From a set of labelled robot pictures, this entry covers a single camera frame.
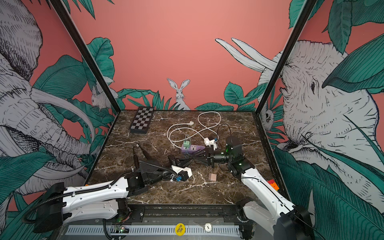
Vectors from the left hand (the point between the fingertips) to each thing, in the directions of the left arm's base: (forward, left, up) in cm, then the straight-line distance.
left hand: (191, 155), depth 67 cm
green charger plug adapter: (+18, +3, -19) cm, 27 cm away
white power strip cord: (+39, +1, -25) cm, 47 cm away
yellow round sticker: (-26, +7, -26) cm, 37 cm away
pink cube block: (-1, -12, -25) cm, 28 cm away
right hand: (-2, -1, 0) cm, 2 cm away
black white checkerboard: (+43, +37, -24) cm, 62 cm away
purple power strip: (+17, 0, -24) cm, 29 cm away
